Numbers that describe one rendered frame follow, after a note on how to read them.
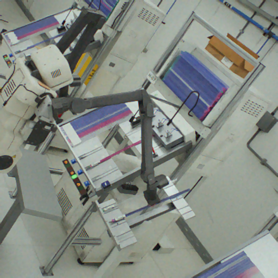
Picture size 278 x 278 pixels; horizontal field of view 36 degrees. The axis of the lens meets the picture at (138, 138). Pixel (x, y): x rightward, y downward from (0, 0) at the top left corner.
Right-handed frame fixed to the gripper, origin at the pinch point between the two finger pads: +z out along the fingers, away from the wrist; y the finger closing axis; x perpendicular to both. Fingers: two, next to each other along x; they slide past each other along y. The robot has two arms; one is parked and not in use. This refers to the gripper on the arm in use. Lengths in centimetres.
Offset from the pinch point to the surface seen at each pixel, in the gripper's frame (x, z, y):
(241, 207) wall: -116, 144, 41
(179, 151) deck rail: -36.3, 4.6, 31.4
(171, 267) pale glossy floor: -29, 153, 20
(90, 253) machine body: 38, 71, 23
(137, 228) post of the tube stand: 11.6, 12.3, -4.3
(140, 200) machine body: -9, 52, 36
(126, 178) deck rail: 3.5, 7.4, 28.9
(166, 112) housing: -41, -4, 60
